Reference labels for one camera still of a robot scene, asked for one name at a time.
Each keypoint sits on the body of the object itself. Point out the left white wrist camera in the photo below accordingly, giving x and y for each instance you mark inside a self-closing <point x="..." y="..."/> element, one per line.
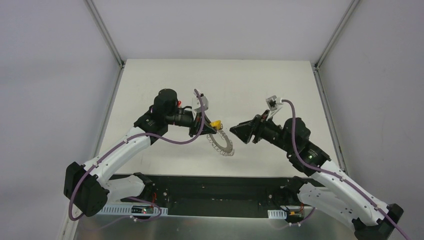
<point x="199" y="104"/>

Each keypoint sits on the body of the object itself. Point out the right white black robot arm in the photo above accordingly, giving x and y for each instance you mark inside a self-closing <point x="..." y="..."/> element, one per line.
<point x="344" y="200"/>

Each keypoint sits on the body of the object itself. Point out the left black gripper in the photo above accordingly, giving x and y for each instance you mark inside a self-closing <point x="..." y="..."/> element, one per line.
<point x="195" y="123"/>

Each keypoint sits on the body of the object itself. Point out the left aluminium frame post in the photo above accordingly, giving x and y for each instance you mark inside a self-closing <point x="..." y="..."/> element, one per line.
<point x="104" y="32"/>

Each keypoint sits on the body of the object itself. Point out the right controller circuit board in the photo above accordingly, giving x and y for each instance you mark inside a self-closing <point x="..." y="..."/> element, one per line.
<point x="294" y="217"/>

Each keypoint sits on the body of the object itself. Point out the yellow tagged key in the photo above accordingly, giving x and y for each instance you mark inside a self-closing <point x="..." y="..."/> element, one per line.
<point x="217" y="125"/>

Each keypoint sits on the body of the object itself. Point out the right aluminium frame post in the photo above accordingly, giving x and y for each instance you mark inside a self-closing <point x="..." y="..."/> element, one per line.
<point x="351" y="8"/>

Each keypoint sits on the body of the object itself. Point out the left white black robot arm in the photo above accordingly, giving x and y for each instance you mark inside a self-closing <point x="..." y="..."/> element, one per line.
<point x="89" y="186"/>

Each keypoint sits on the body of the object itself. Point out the left controller circuit board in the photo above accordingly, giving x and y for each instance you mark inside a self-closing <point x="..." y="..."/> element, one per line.
<point x="142" y="209"/>

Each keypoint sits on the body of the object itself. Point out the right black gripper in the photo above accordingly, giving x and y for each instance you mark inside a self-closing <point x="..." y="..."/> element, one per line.
<point x="257" y="129"/>

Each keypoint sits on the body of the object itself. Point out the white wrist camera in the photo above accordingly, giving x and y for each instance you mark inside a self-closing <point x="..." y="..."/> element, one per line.
<point x="274" y="104"/>
<point x="199" y="104"/>

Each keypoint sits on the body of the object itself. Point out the right white slotted cable duct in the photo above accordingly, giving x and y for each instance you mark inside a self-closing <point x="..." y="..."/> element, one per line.
<point x="277" y="214"/>

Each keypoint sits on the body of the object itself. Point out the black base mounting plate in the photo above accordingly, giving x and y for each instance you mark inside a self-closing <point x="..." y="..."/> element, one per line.
<point x="219" y="196"/>

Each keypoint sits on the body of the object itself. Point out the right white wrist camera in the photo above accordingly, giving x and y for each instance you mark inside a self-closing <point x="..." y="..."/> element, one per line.
<point x="274" y="104"/>

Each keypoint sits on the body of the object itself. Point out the controller circuit board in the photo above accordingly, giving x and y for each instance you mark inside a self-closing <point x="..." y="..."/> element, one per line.
<point x="294" y="217"/>
<point x="142" y="209"/>

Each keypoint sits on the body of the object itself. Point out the large metal disc keyring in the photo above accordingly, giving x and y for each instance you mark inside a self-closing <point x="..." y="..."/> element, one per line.
<point x="221" y="143"/>

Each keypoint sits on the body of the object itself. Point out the aluminium frame post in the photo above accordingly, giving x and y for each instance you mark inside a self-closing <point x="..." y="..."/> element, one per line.
<point x="104" y="32"/>
<point x="351" y="8"/>

